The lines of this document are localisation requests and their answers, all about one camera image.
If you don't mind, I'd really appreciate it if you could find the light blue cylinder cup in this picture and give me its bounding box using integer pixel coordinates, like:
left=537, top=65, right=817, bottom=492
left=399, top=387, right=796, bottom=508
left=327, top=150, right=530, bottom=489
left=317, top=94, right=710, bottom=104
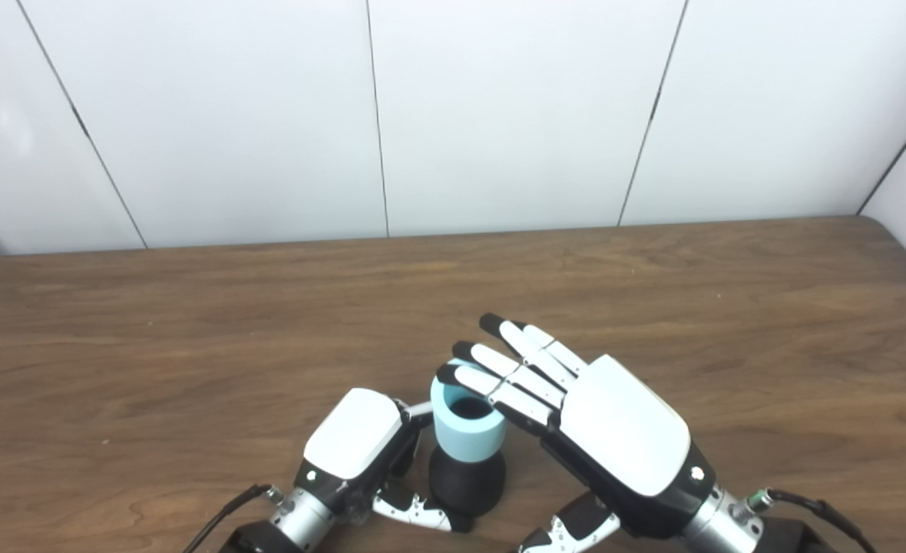
left=430, top=359, right=508, bottom=464

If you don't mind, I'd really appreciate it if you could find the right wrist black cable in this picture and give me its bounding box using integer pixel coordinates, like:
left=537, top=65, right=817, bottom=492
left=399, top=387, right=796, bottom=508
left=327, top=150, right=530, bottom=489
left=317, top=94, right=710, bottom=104
left=745, top=489, right=880, bottom=553

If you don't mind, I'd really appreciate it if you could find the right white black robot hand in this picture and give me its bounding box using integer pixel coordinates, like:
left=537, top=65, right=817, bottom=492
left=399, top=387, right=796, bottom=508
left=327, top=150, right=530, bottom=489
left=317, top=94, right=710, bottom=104
left=435, top=313, right=716, bottom=553

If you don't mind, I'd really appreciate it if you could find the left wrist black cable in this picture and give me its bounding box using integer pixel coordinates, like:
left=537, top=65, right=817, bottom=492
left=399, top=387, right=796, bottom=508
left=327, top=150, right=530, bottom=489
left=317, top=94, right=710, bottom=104
left=184, top=484, right=283, bottom=553

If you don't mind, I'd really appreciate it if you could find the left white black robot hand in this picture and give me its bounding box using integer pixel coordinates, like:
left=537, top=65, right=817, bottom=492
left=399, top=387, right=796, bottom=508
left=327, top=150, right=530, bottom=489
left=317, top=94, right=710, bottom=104
left=293, top=388, right=475, bottom=533

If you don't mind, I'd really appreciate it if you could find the black nozzle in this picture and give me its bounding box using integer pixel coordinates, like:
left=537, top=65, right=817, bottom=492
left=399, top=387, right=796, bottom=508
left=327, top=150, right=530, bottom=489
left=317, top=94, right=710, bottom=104
left=428, top=447, right=508, bottom=517

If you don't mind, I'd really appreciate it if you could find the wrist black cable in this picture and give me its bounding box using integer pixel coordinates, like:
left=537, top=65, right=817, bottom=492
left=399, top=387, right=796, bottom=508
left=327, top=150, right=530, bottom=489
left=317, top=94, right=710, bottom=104
left=745, top=489, right=880, bottom=553
left=184, top=484, right=283, bottom=553

